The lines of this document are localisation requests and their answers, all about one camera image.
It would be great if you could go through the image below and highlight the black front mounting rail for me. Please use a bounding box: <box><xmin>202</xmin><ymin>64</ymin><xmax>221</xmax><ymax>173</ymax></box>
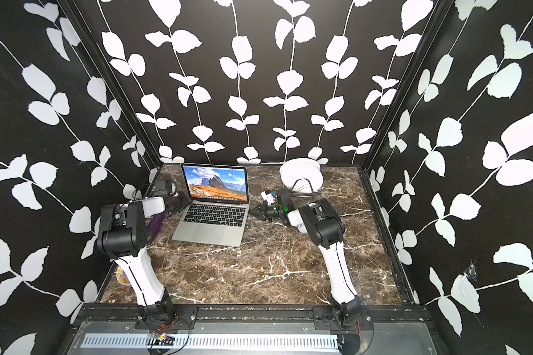
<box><xmin>77</xmin><ymin>303</ymin><xmax>432</xmax><ymax>331</ymax></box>

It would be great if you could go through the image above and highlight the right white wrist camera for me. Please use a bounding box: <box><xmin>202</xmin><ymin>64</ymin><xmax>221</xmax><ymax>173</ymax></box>
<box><xmin>261</xmin><ymin>190</ymin><xmax>278</xmax><ymax>206</ymax></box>

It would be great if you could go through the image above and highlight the purple yellow toy bowl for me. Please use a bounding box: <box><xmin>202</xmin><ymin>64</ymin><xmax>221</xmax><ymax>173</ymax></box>
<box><xmin>115</xmin><ymin>266</ymin><xmax>130</xmax><ymax>286</ymax></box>

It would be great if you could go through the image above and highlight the white plates stack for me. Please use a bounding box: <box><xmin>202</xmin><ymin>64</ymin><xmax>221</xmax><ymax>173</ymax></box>
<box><xmin>279</xmin><ymin>158</ymin><xmax>324</xmax><ymax>192</ymax></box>

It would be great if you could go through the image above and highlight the white wireless mouse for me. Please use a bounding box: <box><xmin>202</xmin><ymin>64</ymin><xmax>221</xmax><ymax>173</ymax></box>
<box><xmin>294</xmin><ymin>223</ymin><xmax>308</xmax><ymax>234</ymax></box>

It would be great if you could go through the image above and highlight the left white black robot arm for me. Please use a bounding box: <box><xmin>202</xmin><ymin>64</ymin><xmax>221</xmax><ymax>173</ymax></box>
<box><xmin>96</xmin><ymin>179</ymin><xmax>187</xmax><ymax>320</ymax></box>

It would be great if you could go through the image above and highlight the silver laptop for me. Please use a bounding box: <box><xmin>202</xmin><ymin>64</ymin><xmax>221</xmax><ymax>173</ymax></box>
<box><xmin>173</xmin><ymin>164</ymin><xmax>250</xmax><ymax>247</ymax></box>

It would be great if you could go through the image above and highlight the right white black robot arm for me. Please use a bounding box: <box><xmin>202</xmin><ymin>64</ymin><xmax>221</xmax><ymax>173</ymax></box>
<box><xmin>249</xmin><ymin>188</ymin><xmax>364</xmax><ymax>328</ymax></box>

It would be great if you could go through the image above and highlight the purple eggplant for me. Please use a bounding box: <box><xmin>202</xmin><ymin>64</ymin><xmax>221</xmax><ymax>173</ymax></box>
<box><xmin>147</xmin><ymin>213</ymin><xmax>165</xmax><ymax>243</ymax></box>

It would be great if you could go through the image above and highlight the white perforated cable duct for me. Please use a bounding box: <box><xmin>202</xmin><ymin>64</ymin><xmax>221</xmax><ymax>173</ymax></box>
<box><xmin>78</xmin><ymin>333</ymin><xmax>338</xmax><ymax>351</ymax></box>

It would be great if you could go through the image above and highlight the black wire plate rack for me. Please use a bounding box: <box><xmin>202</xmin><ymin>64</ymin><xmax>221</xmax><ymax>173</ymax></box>
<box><xmin>289</xmin><ymin>177</ymin><xmax>315</xmax><ymax>198</ymax></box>

